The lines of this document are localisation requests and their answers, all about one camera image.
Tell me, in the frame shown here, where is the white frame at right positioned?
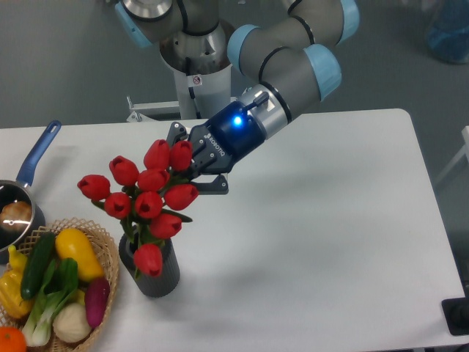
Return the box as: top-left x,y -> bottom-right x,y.
435,126 -> 468,188

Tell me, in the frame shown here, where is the black device at table edge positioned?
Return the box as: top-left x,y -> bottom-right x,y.
441,298 -> 468,336

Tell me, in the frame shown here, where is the dark grey ribbed vase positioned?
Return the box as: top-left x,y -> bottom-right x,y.
119,232 -> 180,298

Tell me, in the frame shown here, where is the blue handled saucepan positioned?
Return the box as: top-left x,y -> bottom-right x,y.
1,120 -> 62,265

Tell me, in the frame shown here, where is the woven wicker basket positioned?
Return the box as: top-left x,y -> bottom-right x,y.
0,216 -> 120,352

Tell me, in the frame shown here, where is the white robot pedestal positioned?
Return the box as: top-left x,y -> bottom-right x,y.
125,18 -> 257,123

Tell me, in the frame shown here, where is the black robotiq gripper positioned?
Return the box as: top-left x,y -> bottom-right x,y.
165,83 -> 293,195

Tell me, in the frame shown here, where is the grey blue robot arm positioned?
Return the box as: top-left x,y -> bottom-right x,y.
115,1 -> 360,194

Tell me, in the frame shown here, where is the red tulip bouquet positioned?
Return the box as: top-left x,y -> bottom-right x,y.
78,139 -> 199,276

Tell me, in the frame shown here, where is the green bok choy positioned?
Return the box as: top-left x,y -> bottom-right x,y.
22,258 -> 78,348

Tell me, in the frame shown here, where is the purple eggplant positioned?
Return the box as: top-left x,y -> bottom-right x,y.
84,277 -> 110,329

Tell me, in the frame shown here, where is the orange fruit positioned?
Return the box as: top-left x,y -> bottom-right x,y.
1,326 -> 27,352

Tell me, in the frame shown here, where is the green cucumber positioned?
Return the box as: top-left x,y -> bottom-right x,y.
20,232 -> 55,301

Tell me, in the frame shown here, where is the yellow squash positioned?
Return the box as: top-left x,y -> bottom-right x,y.
55,228 -> 105,283

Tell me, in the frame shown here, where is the blue plastic container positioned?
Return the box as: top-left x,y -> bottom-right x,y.
425,0 -> 468,65

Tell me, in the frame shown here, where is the browned bread in pan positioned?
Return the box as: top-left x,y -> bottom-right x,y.
1,201 -> 32,232

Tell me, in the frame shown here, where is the white onion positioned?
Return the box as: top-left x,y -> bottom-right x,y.
53,303 -> 92,343

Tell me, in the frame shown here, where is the yellow bell pepper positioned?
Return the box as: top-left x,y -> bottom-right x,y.
1,245 -> 34,320

